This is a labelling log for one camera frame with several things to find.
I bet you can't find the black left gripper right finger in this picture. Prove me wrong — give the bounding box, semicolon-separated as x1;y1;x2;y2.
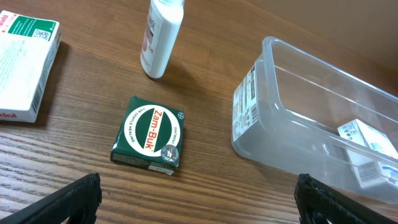
294;174;397;224

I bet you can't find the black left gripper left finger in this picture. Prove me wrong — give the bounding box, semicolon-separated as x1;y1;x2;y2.
1;173;102;223

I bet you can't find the white green Panadol box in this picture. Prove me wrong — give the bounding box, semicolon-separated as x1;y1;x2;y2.
1;10;61;123

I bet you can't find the white medicine box in container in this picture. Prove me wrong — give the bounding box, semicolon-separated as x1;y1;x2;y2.
338;119;397;189

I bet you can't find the clear plastic container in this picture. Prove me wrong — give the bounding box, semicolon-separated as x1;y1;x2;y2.
231;36;397;204

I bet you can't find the green Zam-Buk ointment box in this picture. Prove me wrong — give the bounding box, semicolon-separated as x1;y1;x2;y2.
110;96;185;175

